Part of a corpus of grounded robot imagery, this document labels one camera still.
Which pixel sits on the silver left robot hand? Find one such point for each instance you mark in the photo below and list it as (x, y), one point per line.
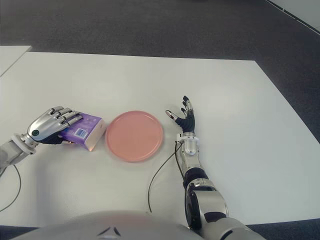
(47, 126)

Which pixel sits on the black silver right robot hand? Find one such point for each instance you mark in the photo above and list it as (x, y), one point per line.
(187, 122)

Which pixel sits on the purple tissue paper pack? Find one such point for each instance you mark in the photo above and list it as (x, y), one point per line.
(85, 132)

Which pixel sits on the pink round plate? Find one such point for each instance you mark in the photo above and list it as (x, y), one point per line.
(135, 136)

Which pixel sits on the grey robot torso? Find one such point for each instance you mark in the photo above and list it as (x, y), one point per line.
(105, 226)

